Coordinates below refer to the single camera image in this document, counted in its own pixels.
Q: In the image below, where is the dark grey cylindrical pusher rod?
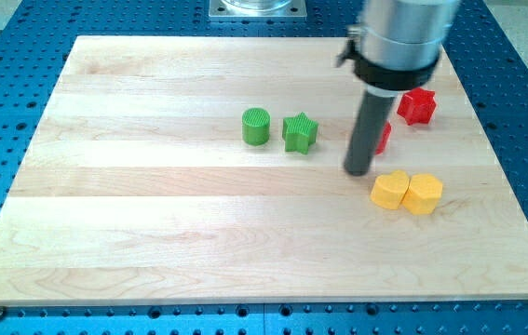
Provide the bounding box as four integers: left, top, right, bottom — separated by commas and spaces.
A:
344, 89, 396, 176

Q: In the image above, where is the red circle block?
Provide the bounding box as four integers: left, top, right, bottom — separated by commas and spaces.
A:
375, 122, 392, 154

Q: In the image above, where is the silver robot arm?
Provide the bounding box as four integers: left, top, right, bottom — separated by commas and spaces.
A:
336, 0, 460, 176

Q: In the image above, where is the red star block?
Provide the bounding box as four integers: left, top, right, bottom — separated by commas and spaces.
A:
397, 87, 437, 126

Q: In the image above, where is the green star block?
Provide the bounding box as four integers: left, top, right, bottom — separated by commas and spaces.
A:
282, 113, 318, 154

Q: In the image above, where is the green circle block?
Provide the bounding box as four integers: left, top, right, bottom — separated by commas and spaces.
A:
241, 107, 271, 146

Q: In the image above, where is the yellow heart block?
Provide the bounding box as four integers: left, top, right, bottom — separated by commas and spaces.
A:
370, 170, 410, 210

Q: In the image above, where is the yellow hexagon block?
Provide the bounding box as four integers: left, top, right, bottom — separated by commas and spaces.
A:
401, 174, 443, 215

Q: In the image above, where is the light wooden board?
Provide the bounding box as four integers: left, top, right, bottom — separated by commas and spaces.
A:
0, 36, 528, 306

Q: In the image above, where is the blue perforated metal table plate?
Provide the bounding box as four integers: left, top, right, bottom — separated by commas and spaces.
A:
0, 1, 528, 334

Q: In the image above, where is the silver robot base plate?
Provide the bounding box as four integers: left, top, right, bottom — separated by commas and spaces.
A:
208, 0, 307, 20

